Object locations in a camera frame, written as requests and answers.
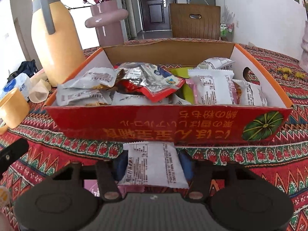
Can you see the pink vase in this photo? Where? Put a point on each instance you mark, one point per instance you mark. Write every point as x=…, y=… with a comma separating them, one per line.
x=108, y=28

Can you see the red cream snack packet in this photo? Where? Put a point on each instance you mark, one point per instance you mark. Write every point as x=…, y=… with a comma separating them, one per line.
x=163, y=81

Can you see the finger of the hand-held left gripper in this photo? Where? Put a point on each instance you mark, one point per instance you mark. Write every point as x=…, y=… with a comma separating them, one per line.
x=14, y=150

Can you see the pink snack packet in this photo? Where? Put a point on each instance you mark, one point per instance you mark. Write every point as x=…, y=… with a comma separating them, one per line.
x=192, y=91
x=91, y=188

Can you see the red cardboard box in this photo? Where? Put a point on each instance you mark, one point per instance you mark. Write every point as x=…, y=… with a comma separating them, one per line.
x=168, y=125

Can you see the wet wipes pack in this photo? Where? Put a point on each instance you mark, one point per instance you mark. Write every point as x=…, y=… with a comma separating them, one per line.
x=16, y=81

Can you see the pale purple textured vase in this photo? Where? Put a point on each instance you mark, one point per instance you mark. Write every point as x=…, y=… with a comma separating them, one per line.
x=305, y=48

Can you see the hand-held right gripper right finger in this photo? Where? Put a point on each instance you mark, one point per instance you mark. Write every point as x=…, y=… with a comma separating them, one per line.
x=185, y=167

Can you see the yellow fallen flower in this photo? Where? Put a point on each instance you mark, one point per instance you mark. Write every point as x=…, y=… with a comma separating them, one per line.
x=299, y=74
x=285, y=70

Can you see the yellow mug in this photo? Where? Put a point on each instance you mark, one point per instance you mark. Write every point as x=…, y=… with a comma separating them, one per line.
x=12, y=108

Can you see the white snack packet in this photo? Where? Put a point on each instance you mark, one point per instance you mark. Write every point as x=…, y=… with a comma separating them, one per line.
x=96, y=77
x=127, y=99
x=211, y=86
x=179, y=101
x=251, y=93
x=154, y=166
x=214, y=63
x=81, y=97

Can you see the dark blue bag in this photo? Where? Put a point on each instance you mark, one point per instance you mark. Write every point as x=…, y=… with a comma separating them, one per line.
x=25, y=68

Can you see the silver red snack packet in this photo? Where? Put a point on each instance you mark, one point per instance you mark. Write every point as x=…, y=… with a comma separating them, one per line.
x=134, y=73

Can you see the dried lavender bunch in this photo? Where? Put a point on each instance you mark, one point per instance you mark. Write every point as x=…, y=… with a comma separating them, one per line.
x=227, y=28

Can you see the green snack packet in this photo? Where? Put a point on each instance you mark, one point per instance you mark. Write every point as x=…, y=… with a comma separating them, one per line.
x=180, y=72

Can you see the yellow thermos jug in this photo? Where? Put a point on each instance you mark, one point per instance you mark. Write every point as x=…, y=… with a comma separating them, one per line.
x=57, y=53

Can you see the dark door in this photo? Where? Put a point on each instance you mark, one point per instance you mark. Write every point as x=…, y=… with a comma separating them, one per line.
x=156, y=12

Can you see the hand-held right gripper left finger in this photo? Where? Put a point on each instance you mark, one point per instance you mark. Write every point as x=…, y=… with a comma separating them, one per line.
x=120, y=167

